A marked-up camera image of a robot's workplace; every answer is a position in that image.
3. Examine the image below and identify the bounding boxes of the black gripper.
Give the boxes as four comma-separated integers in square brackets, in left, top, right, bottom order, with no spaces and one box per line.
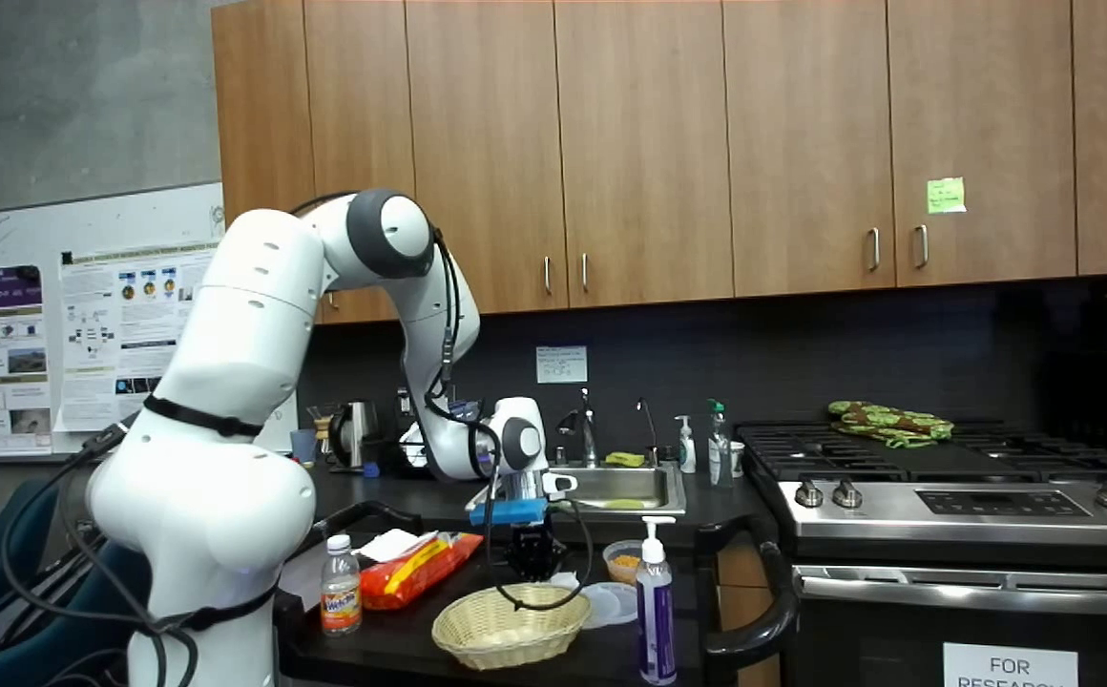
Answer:
[499,521,574,592]

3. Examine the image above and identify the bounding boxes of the woven wicker basket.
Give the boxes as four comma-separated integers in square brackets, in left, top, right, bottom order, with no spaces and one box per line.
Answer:
[427,581,595,674]

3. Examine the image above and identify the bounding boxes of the clear plastic lid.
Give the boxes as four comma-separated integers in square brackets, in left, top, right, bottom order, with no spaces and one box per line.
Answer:
[577,581,644,632]

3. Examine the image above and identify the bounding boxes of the orange chip bag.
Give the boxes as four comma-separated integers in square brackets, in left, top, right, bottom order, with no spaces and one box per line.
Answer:
[357,521,490,614]

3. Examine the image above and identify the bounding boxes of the steel sink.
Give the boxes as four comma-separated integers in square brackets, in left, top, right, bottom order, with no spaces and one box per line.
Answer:
[548,458,690,519]

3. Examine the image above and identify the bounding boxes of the purple pump bottle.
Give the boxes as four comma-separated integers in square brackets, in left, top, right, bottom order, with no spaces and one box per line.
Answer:
[636,516,681,687]

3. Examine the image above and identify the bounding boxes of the chrome faucet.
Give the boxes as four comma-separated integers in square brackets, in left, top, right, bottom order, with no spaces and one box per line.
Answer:
[563,384,605,472]

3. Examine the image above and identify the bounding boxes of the black utility cart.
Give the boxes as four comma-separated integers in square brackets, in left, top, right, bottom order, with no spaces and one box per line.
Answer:
[275,501,804,687]

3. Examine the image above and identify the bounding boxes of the white soap dispenser bottle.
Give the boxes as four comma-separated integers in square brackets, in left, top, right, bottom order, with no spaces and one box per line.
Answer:
[672,412,704,482]

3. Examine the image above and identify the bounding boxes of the plastic bottle orange liquid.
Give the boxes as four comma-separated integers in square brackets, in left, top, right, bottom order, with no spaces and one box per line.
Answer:
[316,529,368,640]

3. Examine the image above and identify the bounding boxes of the clear spray bottle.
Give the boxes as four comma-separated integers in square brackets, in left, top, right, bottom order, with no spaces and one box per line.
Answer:
[707,397,739,488]

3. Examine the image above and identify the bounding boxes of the printed paper sheet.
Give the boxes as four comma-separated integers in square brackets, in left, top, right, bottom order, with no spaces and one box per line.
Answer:
[275,540,330,614]

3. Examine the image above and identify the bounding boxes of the steel gas stove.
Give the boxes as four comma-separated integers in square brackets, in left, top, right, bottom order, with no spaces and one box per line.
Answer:
[739,416,1107,687]

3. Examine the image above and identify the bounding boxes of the wooden upper cabinets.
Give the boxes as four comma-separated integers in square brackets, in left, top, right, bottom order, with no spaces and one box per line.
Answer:
[209,0,1107,327]

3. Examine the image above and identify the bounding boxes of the white oven sign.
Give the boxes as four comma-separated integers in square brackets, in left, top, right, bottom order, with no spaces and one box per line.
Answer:
[941,640,1083,687]

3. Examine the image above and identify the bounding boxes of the white research poster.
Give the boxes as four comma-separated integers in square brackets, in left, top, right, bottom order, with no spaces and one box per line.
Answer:
[54,243,208,440]

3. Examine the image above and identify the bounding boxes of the blue office chair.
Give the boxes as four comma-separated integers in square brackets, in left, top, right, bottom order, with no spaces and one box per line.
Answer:
[0,472,157,687]

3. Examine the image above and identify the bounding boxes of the small sticky note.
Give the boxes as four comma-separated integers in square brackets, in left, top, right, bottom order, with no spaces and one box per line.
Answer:
[923,173,974,216]

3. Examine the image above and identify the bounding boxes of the whiteboard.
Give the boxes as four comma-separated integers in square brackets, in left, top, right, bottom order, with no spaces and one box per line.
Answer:
[0,179,231,461]

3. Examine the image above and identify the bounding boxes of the small white wall notice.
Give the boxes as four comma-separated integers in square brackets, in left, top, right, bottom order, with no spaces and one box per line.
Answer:
[536,342,591,390]

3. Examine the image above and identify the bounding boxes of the black base cable bundle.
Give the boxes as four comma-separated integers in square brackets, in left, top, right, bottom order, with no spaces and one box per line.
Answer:
[0,425,208,687]

